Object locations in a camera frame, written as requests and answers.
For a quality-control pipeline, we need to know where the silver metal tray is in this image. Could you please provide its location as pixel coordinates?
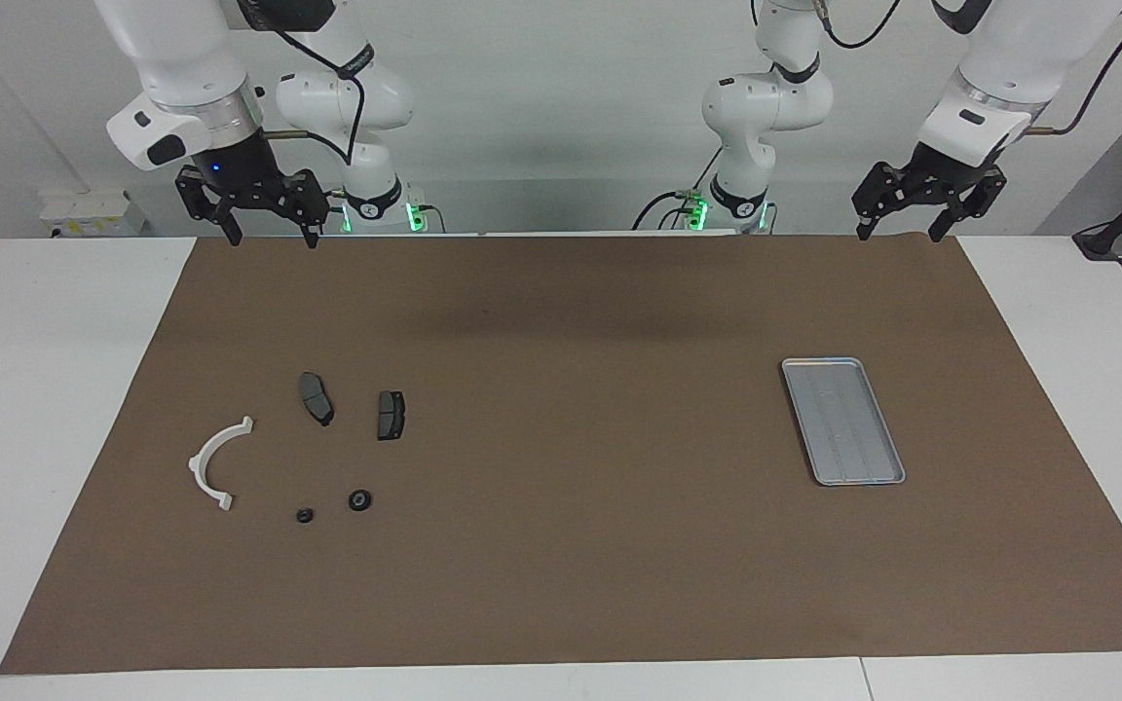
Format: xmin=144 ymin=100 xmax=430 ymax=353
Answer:
xmin=781 ymin=357 xmax=907 ymax=487

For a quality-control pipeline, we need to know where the white power strip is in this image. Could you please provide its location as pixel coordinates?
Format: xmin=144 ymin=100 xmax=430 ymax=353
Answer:
xmin=40 ymin=190 xmax=148 ymax=238

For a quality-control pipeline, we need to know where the curved dark brake pad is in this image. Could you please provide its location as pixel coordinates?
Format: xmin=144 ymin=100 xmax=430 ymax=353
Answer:
xmin=299 ymin=372 xmax=335 ymax=427

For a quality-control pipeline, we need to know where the rectangular dark brake pad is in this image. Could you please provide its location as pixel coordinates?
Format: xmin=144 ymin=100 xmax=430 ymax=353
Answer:
xmin=376 ymin=390 xmax=407 ymax=442

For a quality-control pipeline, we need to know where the brown table mat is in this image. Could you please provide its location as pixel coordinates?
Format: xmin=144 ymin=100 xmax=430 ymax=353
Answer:
xmin=0 ymin=234 xmax=1122 ymax=676

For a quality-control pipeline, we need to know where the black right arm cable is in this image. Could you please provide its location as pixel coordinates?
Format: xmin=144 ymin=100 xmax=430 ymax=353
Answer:
xmin=249 ymin=18 xmax=369 ymax=166

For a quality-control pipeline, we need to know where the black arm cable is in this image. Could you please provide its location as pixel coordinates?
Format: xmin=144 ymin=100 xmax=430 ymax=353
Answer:
xmin=249 ymin=18 xmax=369 ymax=166
xmin=819 ymin=0 xmax=1122 ymax=135

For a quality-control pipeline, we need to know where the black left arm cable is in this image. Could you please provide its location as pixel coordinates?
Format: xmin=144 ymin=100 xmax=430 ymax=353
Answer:
xmin=819 ymin=0 xmax=1122 ymax=135

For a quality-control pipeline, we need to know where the white curved plastic bracket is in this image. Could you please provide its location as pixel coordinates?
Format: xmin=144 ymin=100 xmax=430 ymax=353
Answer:
xmin=188 ymin=416 xmax=255 ymax=512

